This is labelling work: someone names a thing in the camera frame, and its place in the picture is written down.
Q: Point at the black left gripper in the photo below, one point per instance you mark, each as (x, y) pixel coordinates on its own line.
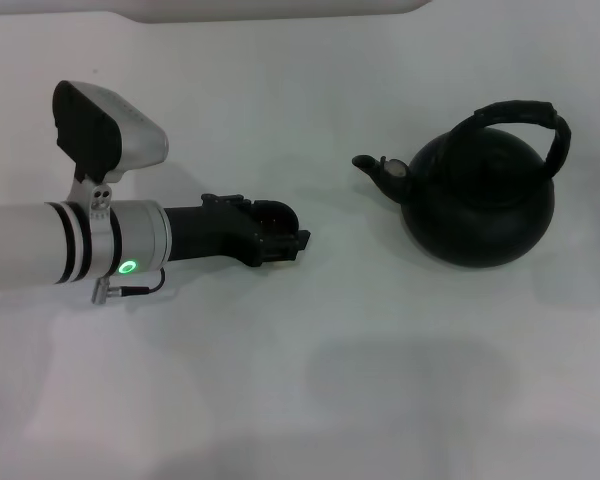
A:
(205, 232)

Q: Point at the small black teacup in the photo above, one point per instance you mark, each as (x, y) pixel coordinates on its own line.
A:
(280, 215)

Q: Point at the black round teapot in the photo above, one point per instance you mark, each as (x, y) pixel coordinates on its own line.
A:
(480, 215)

